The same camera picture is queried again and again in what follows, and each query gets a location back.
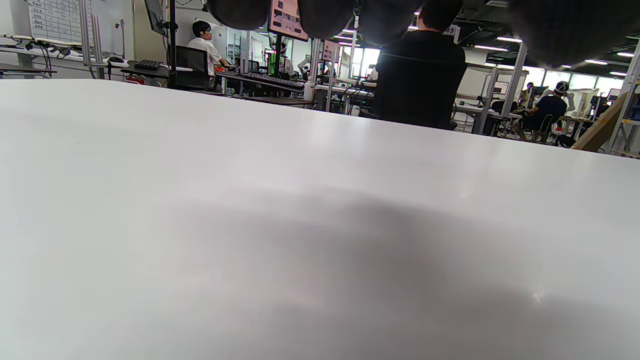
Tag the person's left hand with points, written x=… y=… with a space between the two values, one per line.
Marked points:
x=565 y=30

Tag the white wall chart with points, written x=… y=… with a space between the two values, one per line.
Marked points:
x=55 y=20

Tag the black monitor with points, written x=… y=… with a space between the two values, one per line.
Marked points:
x=155 y=15

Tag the hanging display screen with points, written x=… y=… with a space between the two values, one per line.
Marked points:
x=287 y=22

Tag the brown side table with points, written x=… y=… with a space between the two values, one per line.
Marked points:
x=280 y=100

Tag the white plastic bottle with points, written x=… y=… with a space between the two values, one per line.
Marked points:
x=309 y=91

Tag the wooden board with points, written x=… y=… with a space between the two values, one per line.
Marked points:
x=600 y=125

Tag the white metal frame desk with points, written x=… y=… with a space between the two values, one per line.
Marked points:
x=487 y=100

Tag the white number sign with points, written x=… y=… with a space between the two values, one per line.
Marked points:
x=451 y=32

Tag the small black keyboard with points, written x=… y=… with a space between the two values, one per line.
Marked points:
x=147 y=64

